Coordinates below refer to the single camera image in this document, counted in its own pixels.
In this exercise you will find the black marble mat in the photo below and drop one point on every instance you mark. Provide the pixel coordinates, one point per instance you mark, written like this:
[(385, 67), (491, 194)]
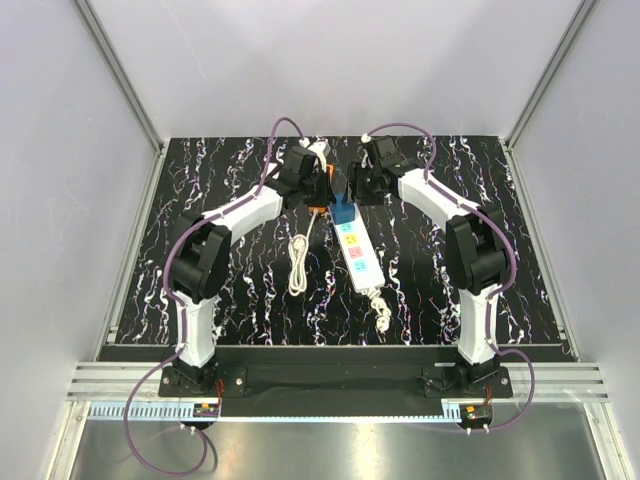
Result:
[(288, 282)]

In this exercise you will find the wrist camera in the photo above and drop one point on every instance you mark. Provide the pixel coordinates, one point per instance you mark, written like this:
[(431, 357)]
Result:
[(369, 155), (320, 148)]

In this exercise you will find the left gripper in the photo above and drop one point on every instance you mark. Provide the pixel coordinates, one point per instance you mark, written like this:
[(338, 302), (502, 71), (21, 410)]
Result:
[(326, 198)]

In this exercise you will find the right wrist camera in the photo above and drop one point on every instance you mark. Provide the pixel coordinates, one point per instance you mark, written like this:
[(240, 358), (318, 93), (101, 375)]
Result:
[(369, 155)]

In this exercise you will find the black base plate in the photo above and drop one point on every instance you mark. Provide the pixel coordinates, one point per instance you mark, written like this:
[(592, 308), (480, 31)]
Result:
[(345, 379)]

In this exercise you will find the blue cube adapter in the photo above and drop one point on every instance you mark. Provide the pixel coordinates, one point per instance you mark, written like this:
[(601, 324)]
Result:
[(342, 211)]

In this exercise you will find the white power strip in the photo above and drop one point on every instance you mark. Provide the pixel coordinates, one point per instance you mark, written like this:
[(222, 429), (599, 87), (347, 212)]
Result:
[(360, 257)]

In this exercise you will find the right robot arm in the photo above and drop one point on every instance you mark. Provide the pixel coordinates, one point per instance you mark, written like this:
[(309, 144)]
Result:
[(478, 257)]

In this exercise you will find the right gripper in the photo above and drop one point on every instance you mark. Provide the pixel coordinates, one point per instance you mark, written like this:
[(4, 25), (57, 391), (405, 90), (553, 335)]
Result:
[(355, 174)]

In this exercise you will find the orange power strip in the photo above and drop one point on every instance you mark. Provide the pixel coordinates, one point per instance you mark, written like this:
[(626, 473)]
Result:
[(322, 195)]

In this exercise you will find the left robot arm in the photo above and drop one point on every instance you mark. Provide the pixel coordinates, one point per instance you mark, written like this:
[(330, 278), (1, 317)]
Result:
[(198, 264)]

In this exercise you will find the slotted cable duct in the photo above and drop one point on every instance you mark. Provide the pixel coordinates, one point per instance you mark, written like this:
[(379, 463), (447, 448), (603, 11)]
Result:
[(209, 412)]

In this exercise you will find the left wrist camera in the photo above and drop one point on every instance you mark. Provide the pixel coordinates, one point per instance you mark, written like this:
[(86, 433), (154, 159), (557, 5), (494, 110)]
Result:
[(320, 148)]

